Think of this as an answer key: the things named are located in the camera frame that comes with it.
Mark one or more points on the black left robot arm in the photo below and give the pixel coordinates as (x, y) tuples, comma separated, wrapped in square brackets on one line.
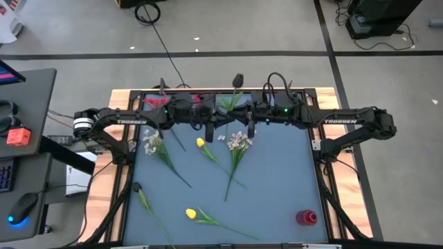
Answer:
[(104, 115)]

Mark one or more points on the black aluminium table frame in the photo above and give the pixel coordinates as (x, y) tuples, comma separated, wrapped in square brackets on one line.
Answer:
[(337, 207)]

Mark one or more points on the dark grey desk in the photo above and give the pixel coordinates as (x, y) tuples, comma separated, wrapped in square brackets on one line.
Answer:
[(31, 103)]

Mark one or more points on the white object with prints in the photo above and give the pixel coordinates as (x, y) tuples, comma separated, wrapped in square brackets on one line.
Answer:
[(8, 27)]

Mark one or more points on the small grey floor object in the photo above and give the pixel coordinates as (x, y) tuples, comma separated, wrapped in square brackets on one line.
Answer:
[(436, 23)]

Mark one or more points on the red artificial flower bunch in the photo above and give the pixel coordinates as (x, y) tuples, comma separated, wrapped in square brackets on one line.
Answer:
[(154, 101)]

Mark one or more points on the orange cube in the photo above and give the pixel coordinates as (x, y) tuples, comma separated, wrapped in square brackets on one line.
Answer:
[(19, 136)]

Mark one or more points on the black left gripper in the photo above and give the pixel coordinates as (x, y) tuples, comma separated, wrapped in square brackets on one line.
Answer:
[(204, 112)]

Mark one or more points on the dark maroon artificial tulip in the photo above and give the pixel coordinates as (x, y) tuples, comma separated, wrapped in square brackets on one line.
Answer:
[(237, 80), (136, 186)]

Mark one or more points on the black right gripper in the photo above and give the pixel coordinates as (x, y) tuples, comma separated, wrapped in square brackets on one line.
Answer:
[(263, 110)]

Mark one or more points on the black box machine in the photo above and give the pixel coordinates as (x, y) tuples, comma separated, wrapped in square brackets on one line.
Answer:
[(380, 14)]

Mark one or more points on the black headphones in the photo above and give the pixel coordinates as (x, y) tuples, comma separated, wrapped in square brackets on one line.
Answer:
[(10, 108)]

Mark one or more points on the black keyboard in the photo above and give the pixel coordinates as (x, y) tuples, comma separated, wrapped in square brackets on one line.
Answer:
[(6, 176)]

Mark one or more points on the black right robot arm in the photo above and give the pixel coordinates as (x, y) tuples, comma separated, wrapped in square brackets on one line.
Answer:
[(339, 121)]

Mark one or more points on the yellow artificial tulip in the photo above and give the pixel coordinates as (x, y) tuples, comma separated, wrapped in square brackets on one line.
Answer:
[(190, 213), (200, 142)]

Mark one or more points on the black floor object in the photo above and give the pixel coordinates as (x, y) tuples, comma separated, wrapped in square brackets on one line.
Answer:
[(128, 2)]

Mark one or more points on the black computer mouse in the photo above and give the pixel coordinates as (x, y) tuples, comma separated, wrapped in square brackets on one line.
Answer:
[(22, 207)]

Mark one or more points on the computer monitor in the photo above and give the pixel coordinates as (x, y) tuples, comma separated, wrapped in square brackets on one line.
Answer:
[(7, 74)]

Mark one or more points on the white artificial flower bunch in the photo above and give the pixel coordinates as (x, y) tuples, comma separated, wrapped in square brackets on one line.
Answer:
[(162, 154), (237, 155)]

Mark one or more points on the red vase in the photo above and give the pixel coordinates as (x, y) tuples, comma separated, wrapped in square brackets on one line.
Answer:
[(306, 218)]

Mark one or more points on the white paper sheet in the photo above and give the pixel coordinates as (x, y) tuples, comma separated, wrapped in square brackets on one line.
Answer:
[(78, 180)]

